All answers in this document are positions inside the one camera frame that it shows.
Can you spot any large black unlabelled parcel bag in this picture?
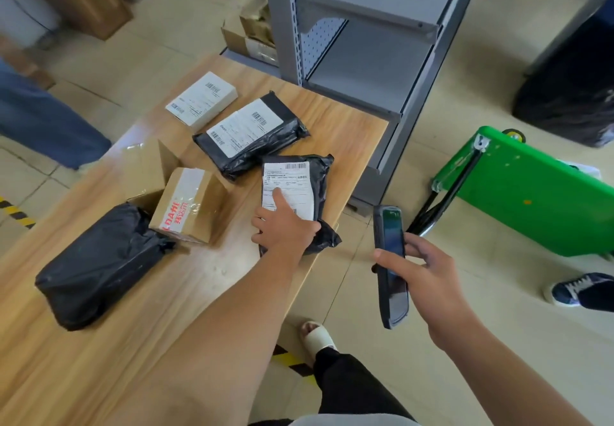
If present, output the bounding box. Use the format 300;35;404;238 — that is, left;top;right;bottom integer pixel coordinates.
35;202;176;332

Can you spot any cardboard box with white label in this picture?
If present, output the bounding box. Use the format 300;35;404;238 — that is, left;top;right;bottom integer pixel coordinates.
220;19;280;67

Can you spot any person's white slipper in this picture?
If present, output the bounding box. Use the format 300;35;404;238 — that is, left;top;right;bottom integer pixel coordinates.
299;320;339;363

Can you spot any white parcel box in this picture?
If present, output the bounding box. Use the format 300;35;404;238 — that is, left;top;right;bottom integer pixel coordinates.
165;72;239;127

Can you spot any big black bag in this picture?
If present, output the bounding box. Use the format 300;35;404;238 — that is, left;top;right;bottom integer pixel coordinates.
511;12;614;148

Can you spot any person's left hand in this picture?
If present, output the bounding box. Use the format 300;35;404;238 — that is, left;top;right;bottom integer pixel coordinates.
251;189;321;262

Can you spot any grey metal shelf rack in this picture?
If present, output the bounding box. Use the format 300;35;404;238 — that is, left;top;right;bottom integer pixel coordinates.
259;0;490;208

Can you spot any dark handheld scanner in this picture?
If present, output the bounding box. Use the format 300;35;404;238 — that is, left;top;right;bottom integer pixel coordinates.
372;204;411;330

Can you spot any crumpled brown cardboard box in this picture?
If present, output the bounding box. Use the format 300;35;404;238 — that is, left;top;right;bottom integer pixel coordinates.
239;0;277;48

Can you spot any black parcel bag wide label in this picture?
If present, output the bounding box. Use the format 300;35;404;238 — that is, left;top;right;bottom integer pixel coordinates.
192;91;310;181

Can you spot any person's right hand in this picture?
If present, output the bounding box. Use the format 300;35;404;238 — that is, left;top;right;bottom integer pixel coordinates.
373;232;479;343

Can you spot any small taped cardboard box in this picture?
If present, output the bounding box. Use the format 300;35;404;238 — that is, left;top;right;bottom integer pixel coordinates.
148;167;232;247

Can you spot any green platform trolley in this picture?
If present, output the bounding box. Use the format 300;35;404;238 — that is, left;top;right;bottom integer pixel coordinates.
405;125;614;258

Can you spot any person's black trouser leg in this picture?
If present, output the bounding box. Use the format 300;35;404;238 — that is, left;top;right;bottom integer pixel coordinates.
249;346;419;426

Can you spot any person's right forearm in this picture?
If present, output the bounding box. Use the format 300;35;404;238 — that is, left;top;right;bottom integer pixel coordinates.
427;313;595;426

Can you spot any grey metal post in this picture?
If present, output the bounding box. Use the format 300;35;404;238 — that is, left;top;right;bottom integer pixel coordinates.
524;0;614;77

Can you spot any person's left forearm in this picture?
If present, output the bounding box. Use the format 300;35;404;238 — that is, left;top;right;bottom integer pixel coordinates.
103;247;308;426

